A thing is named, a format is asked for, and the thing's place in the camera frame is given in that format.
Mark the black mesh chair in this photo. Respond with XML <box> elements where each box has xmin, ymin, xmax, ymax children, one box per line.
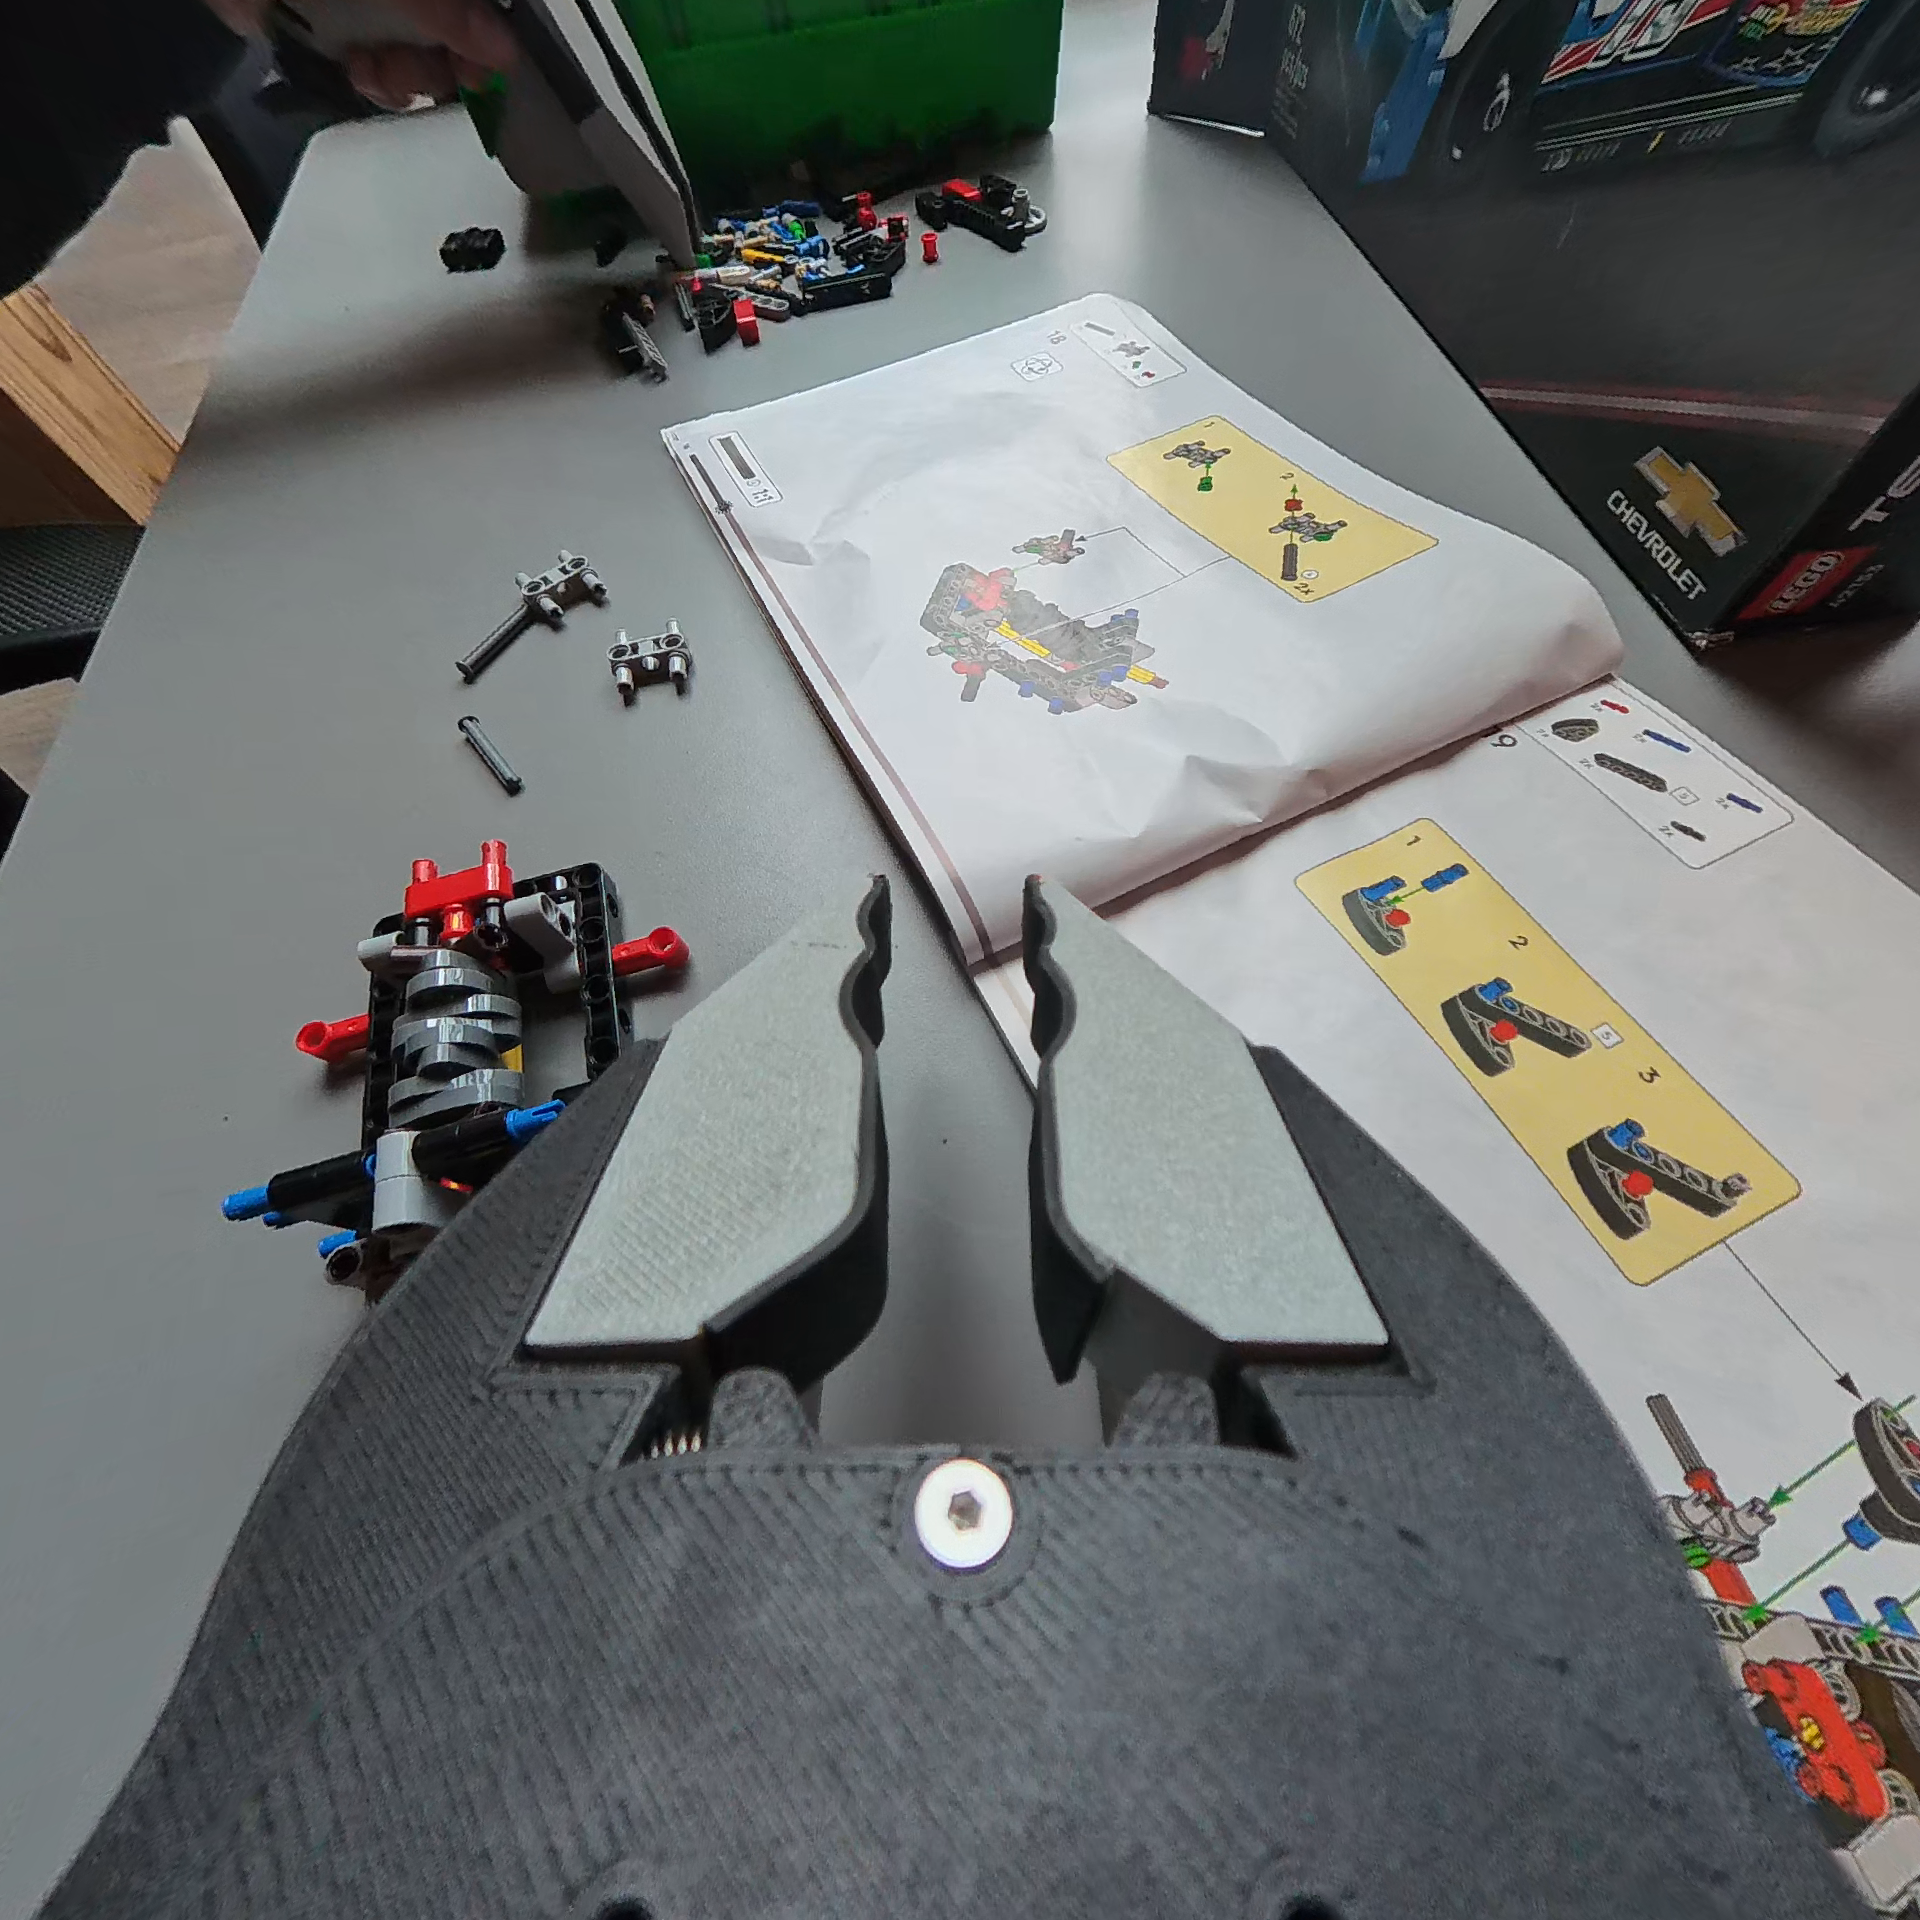
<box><xmin>0</xmin><ymin>522</ymin><xmax>144</xmax><ymax>696</ymax></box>

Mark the lego instruction booklet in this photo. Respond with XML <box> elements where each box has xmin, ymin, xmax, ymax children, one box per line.
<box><xmin>662</xmin><ymin>292</ymin><xmax>1920</xmax><ymax>1920</ymax></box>

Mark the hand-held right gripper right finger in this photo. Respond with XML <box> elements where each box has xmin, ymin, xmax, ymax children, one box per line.
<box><xmin>1024</xmin><ymin>879</ymin><xmax>1395</xmax><ymax>1427</ymax></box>

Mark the black lego frame assembly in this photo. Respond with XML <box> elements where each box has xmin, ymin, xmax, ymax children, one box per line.
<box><xmin>222</xmin><ymin>840</ymin><xmax>694</xmax><ymax>1289</ymax></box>

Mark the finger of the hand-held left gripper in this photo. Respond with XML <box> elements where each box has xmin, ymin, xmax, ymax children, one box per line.
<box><xmin>593</xmin><ymin>0</ymin><xmax>706</xmax><ymax>257</ymax></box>
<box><xmin>491</xmin><ymin>0</ymin><xmax>705</xmax><ymax>271</ymax></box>

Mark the black lego box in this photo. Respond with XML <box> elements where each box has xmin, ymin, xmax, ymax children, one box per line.
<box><xmin>1149</xmin><ymin>0</ymin><xmax>1920</xmax><ymax>649</ymax></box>

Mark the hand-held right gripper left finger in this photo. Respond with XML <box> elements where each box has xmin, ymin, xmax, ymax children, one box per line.
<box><xmin>520</xmin><ymin>873</ymin><xmax>895</xmax><ymax>1398</ymax></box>

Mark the pile of lego pieces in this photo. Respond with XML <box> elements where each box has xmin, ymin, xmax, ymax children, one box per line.
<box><xmin>598</xmin><ymin>171</ymin><xmax>1050</xmax><ymax>385</ymax></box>

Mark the green plastic bin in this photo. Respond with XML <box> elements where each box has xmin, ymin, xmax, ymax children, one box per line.
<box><xmin>465</xmin><ymin>0</ymin><xmax>1069</xmax><ymax>227</ymax></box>

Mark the wooden workbench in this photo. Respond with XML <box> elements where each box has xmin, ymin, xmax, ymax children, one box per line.
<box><xmin>0</xmin><ymin>287</ymin><xmax>183</xmax><ymax>528</ymax></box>

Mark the person's left hand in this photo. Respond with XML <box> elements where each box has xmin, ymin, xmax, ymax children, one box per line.
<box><xmin>336</xmin><ymin>16</ymin><xmax>520</xmax><ymax>111</ymax></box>

